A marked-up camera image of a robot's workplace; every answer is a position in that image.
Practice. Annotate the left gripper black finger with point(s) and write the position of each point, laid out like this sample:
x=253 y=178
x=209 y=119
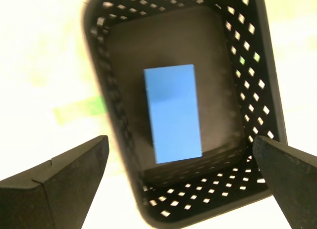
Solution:
x=292 y=184
x=49 y=194

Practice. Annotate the black perforated plastic basket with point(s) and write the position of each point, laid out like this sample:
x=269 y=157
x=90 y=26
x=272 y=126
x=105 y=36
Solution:
x=223 y=90

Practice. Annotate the blue rectangular block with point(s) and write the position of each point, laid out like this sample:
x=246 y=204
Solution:
x=173 y=115

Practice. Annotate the long green tape strip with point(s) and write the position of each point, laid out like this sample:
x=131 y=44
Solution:
x=81 y=110

